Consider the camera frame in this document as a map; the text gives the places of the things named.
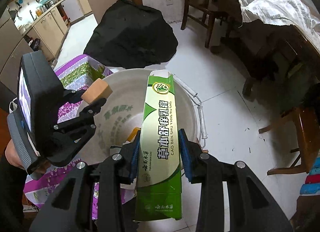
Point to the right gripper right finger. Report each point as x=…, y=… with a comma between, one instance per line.
x=251, y=206

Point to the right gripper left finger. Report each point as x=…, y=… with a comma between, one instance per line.
x=88, y=199

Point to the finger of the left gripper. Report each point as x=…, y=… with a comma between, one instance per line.
x=71, y=136
x=70, y=96

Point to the tan sponge block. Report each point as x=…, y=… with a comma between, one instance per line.
x=99, y=89

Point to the green toothpaste box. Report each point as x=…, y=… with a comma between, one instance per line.
x=159, y=185

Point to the yellow snack packet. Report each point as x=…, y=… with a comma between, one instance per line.
x=133, y=134

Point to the kitchen base cabinets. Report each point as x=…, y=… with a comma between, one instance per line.
x=47, y=29

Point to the person's left hand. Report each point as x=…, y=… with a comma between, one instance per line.
x=14, y=159

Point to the white plastic bucket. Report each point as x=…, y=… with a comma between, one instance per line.
x=123, y=112

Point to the black cloth covered object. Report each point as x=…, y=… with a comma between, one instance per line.
x=132, y=36

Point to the wooden stool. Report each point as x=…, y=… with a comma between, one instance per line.
x=307, y=131

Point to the dark wooden chair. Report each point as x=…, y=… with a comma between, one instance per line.
x=210, y=14

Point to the dark wooden table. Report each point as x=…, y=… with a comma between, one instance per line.
x=258, y=29

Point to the white crumpled cloth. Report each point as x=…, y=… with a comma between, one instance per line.
x=280, y=13

